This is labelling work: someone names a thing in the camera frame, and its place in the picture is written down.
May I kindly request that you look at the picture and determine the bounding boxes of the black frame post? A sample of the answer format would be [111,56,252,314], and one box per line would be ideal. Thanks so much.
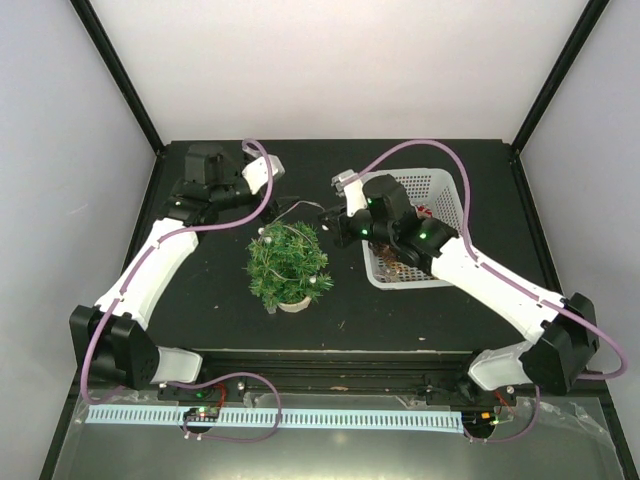
[511,0,610,154]
[70,0,164,154]

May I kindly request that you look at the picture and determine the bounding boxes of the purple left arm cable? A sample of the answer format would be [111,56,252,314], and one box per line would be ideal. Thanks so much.
[79,138,284,444]

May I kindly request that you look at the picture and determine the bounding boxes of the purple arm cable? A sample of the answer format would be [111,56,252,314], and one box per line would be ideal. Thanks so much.
[79,138,284,444]
[349,138,629,445]

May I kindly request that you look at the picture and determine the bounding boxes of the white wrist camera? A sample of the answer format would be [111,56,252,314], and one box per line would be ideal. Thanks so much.
[241,154,285,195]
[331,169,368,217]

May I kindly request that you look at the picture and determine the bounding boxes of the small green christmas tree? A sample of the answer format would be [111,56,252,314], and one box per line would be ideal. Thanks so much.
[244,221,335,311]

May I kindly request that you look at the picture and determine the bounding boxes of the light blue cable duct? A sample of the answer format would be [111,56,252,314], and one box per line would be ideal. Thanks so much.
[85,405,464,434]

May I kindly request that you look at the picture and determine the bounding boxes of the black frame post left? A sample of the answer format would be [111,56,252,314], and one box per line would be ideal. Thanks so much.
[70,0,164,154]

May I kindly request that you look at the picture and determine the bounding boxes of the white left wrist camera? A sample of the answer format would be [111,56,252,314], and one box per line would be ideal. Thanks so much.
[241,154,285,195]

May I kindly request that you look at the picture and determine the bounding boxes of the red berry sprig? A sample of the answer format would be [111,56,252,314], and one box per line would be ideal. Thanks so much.
[415,205,433,219]

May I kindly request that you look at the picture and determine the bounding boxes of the white tree pot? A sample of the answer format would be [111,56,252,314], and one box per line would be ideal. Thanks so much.
[277,296,312,313]

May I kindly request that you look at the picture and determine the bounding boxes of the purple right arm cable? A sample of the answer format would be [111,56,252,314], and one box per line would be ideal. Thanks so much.
[349,138,629,445]

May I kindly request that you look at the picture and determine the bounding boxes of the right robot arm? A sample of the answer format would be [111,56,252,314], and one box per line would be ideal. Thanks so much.
[319,170,599,403]

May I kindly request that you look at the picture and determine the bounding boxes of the black frame post right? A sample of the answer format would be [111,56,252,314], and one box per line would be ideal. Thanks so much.
[511,0,610,154]

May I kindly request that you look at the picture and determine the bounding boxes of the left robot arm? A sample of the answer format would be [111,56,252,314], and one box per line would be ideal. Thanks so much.
[69,140,285,404]

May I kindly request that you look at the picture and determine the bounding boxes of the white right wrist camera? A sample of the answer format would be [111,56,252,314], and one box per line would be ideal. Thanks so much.
[331,169,368,217]

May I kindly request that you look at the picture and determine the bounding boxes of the white perforated plastic basket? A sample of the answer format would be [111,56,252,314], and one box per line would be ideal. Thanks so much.
[361,168,463,290]

